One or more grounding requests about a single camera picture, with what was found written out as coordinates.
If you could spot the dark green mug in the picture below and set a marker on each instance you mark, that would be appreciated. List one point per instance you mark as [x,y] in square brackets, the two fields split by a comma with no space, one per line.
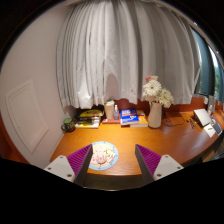
[69,125]

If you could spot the white and yellow book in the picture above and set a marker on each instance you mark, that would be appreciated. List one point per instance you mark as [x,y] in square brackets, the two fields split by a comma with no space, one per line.
[86,125]

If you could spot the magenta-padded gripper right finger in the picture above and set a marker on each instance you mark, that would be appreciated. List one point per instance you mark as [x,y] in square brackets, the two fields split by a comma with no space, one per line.
[156,165]

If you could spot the clear spray bottle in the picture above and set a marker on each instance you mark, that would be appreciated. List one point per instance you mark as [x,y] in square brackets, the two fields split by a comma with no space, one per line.
[116,114]

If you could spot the black and yellow book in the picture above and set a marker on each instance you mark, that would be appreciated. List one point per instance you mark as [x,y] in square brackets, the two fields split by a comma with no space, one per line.
[90,113]

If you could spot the white flat device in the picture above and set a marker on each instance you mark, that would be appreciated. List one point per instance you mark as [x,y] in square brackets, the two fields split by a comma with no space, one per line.
[202,116]

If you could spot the white ceramic jug vase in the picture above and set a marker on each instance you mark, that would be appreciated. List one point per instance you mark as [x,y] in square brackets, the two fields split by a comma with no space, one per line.
[155,116]

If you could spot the dark framed window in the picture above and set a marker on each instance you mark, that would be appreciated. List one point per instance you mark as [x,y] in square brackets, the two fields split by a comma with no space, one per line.
[205,66]

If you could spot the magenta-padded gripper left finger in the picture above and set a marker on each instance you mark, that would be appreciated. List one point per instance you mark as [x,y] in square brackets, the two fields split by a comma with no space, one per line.
[71,165]

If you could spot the red-brown flat book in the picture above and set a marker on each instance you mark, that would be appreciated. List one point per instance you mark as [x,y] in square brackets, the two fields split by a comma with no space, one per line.
[108,121]

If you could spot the white tumbler cup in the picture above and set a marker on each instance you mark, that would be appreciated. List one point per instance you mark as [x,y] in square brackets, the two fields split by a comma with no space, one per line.
[109,110]

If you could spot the white wall panel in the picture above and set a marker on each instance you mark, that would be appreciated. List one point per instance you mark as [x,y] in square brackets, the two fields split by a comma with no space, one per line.
[26,115]

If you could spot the white flower bouquet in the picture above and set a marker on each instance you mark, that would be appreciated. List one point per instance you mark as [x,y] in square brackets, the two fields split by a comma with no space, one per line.
[152,88]

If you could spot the yellow cover book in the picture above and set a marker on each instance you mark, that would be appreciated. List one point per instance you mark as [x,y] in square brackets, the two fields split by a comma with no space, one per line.
[143,120]

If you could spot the white paper box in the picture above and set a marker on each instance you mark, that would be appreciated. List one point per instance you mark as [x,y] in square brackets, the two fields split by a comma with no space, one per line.
[210,130]

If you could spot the blue cover book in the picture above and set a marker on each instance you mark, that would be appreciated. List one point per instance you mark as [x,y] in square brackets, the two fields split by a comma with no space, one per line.
[129,116]

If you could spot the dark thick book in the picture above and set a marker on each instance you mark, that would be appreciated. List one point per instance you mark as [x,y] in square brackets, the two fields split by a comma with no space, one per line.
[87,119]

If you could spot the round cartoon print mouse pad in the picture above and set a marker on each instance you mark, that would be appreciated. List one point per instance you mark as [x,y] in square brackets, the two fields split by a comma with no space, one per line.
[113,163]

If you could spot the white curtain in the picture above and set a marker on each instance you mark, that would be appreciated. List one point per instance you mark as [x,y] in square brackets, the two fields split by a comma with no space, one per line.
[126,50]

